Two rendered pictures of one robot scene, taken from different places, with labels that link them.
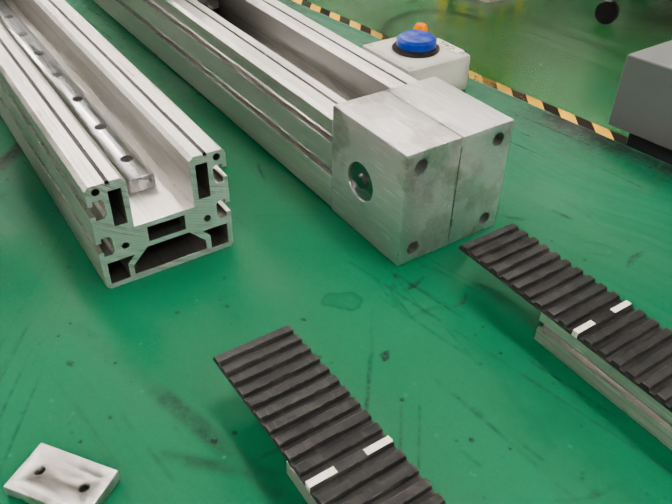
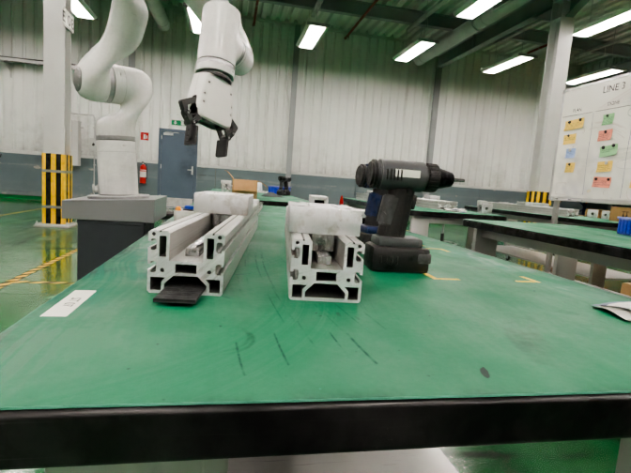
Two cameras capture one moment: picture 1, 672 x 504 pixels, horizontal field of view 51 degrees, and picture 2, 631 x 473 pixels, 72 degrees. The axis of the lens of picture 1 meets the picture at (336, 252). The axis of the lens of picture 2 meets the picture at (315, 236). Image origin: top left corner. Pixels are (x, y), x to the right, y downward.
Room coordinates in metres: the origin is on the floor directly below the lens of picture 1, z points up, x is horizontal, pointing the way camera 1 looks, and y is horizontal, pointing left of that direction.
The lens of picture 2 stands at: (1.59, 0.84, 0.94)
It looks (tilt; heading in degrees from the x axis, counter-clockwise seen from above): 7 degrees down; 209
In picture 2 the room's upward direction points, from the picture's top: 4 degrees clockwise
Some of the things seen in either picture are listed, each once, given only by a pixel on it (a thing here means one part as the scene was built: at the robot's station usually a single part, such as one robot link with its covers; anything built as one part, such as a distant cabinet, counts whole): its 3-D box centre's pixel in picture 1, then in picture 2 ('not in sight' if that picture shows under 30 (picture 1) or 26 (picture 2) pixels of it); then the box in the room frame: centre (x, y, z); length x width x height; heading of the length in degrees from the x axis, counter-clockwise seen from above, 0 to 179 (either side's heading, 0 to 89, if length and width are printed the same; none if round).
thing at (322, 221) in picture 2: not in sight; (319, 224); (0.94, 0.49, 0.87); 0.16 x 0.11 x 0.07; 34
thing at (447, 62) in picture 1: (406, 77); (193, 220); (0.68, -0.07, 0.81); 0.10 x 0.08 x 0.06; 124
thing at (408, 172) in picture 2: not in sight; (413, 216); (0.72, 0.58, 0.89); 0.20 x 0.08 x 0.22; 127
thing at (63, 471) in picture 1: (62, 482); not in sight; (0.22, 0.14, 0.78); 0.05 x 0.03 x 0.01; 70
